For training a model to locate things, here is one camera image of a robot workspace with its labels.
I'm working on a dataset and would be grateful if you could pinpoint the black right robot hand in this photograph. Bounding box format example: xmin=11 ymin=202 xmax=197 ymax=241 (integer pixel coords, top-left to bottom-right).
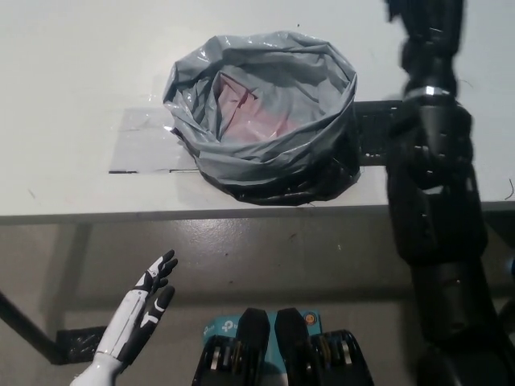
xmin=381 ymin=0 xmax=470 ymax=97

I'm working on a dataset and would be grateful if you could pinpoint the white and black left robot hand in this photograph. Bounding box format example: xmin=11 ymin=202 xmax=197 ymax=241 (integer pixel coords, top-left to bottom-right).
xmin=68 ymin=248 xmax=179 ymax=386

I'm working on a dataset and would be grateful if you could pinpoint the grey plastic bag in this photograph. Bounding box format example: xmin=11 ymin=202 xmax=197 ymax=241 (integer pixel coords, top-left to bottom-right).
xmin=163 ymin=34 xmax=361 ymax=207

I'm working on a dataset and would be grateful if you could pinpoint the black floor tape patch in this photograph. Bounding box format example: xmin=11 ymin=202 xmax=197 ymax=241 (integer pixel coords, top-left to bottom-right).
xmin=56 ymin=328 xmax=106 ymax=365

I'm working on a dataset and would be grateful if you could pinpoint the black table leg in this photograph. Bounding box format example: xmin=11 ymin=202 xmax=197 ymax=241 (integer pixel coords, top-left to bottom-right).
xmin=493 ymin=295 xmax=515 ymax=322
xmin=0 ymin=289 xmax=61 ymax=365

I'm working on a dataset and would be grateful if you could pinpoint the black and teal robot torso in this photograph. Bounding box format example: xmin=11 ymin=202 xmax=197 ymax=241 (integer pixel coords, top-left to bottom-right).
xmin=192 ymin=307 xmax=377 ymax=386

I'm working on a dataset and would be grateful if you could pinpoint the clear plastic tape sheet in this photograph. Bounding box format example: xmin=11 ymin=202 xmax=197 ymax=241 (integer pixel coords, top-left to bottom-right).
xmin=108 ymin=107 xmax=206 ymax=175

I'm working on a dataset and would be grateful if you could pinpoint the pink paper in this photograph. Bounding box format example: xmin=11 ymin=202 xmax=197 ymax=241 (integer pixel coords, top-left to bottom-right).
xmin=216 ymin=76 xmax=303 ymax=140

